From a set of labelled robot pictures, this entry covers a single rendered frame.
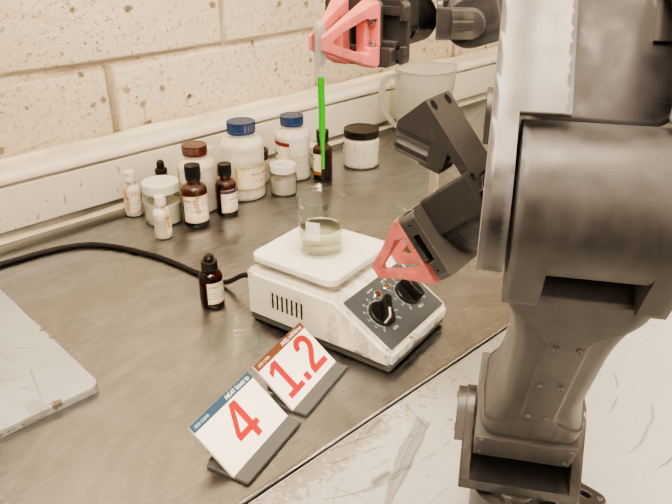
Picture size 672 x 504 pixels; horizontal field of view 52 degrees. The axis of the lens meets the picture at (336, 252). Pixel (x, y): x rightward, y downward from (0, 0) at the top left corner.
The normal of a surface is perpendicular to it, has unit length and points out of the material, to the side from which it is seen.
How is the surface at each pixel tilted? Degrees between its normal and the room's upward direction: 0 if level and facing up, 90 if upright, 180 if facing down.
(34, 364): 0
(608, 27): 69
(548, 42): 44
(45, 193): 90
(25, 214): 90
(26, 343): 0
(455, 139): 50
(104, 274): 0
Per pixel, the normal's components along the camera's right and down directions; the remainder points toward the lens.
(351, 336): -0.58, 0.37
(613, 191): -0.19, -0.07
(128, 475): 0.00, -0.89
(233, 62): 0.70, 0.33
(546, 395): -0.18, 0.85
